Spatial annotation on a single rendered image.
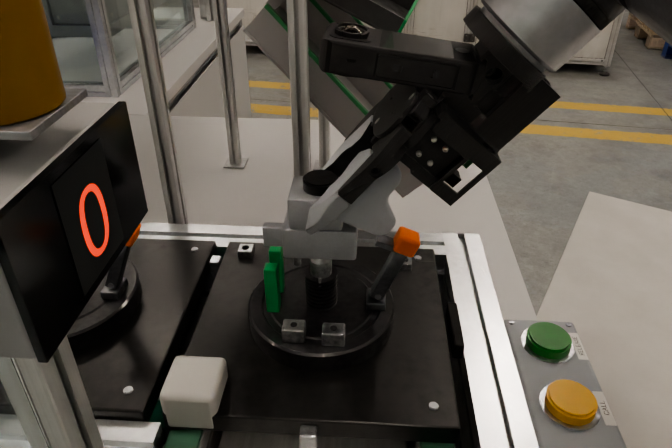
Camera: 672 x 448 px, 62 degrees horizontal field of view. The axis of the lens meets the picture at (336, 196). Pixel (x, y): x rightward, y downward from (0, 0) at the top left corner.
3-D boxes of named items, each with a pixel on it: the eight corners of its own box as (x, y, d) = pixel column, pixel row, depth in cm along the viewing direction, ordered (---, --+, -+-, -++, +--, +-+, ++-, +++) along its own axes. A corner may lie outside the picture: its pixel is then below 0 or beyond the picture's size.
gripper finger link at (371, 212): (354, 279, 45) (432, 196, 43) (296, 239, 43) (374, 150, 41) (350, 261, 48) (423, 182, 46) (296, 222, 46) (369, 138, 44)
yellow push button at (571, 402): (583, 394, 49) (589, 378, 48) (599, 434, 45) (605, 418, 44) (537, 392, 49) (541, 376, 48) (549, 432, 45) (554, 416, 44)
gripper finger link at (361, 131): (352, 227, 52) (422, 175, 47) (303, 191, 50) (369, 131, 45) (358, 206, 54) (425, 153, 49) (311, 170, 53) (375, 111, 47)
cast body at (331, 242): (357, 232, 52) (359, 166, 48) (356, 261, 48) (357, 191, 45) (268, 229, 52) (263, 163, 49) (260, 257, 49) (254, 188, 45)
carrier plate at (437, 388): (432, 262, 65) (434, 247, 64) (458, 445, 45) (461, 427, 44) (230, 254, 67) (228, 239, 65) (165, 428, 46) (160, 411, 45)
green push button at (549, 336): (561, 336, 55) (565, 321, 54) (573, 368, 51) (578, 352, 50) (519, 334, 55) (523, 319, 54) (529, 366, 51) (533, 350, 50)
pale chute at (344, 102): (414, 153, 81) (438, 136, 79) (402, 198, 70) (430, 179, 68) (278, 6, 75) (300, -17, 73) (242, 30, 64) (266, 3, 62)
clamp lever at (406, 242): (385, 291, 54) (420, 231, 50) (385, 305, 52) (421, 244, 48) (351, 279, 53) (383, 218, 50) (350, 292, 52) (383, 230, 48)
